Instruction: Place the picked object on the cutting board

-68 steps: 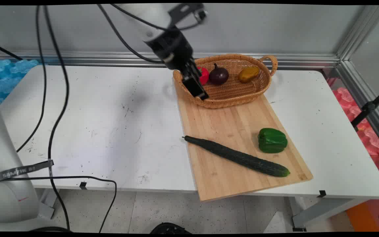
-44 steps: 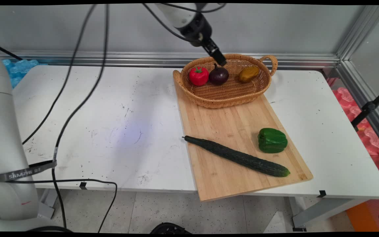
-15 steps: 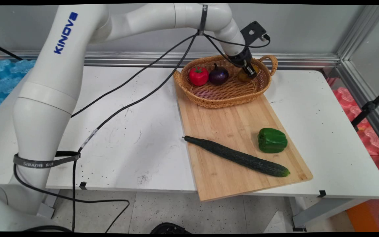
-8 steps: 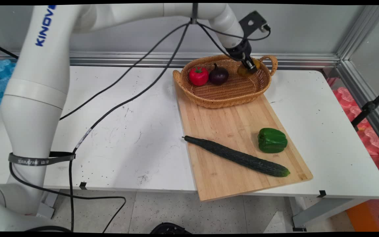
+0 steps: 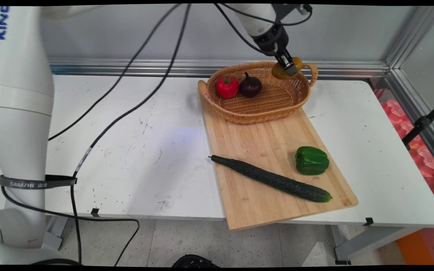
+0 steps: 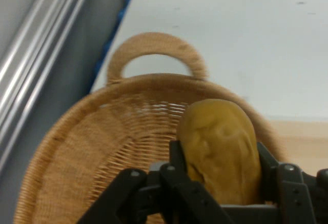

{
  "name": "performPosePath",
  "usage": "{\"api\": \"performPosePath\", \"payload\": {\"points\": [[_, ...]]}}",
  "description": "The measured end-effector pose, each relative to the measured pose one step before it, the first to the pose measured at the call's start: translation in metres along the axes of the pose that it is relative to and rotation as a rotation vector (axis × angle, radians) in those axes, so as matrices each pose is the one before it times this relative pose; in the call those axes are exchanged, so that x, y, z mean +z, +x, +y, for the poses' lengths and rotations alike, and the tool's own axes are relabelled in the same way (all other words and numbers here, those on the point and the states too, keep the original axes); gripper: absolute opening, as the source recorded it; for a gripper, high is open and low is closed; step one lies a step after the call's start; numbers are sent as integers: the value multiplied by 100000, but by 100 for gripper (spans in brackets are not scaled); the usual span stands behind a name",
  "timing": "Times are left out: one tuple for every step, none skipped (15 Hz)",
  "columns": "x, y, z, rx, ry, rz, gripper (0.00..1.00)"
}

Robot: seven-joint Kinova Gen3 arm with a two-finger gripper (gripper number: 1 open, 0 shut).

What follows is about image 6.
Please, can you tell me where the silver metal frame rail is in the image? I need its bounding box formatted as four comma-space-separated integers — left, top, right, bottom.
0, 0, 99, 176

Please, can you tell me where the blue edge strip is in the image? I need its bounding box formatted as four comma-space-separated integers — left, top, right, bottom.
89, 0, 142, 94

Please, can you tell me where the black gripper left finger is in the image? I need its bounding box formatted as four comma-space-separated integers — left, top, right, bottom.
76, 140, 231, 224

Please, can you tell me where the yellow potato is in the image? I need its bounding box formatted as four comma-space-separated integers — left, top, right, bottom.
176, 98, 263, 207

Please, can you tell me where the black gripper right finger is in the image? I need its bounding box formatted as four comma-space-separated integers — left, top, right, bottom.
257, 141, 328, 224

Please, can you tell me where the woven wicker basket with handle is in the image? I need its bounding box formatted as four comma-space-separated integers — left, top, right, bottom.
12, 32, 285, 224

